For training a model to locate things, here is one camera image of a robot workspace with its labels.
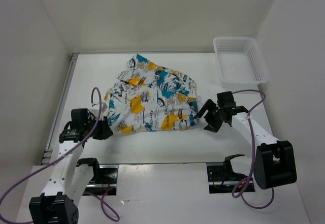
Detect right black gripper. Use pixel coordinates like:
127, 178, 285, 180
193, 99, 224, 133

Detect patterned white teal yellow shorts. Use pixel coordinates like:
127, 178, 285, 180
105, 54, 198, 134

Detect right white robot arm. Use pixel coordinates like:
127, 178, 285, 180
195, 91, 297, 189

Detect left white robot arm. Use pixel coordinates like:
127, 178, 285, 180
29, 108, 113, 223

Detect white plastic basket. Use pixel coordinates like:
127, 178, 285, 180
213, 37, 269, 85

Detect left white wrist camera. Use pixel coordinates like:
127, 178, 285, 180
89, 102, 108, 119

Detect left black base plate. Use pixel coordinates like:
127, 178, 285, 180
83, 165, 118, 196

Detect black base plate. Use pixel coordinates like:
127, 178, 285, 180
83, 165, 118, 196
206, 163, 246, 194

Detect aluminium table edge rail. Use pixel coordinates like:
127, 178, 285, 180
40, 53, 79, 166

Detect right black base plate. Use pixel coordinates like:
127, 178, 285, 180
206, 163, 246, 194

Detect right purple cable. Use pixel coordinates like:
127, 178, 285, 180
231, 89, 275, 209

